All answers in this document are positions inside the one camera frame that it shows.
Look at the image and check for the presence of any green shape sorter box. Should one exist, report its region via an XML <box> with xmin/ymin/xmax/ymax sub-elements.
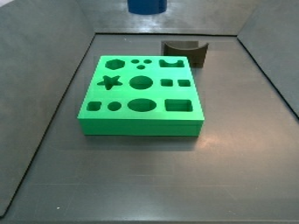
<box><xmin>77</xmin><ymin>55</ymin><xmax>204</xmax><ymax>137</ymax></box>

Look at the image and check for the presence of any dark grey arch block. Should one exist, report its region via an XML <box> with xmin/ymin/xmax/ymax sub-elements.
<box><xmin>161</xmin><ymin>40</ymin><xmax>209</xmax><ymax>68</ymax></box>

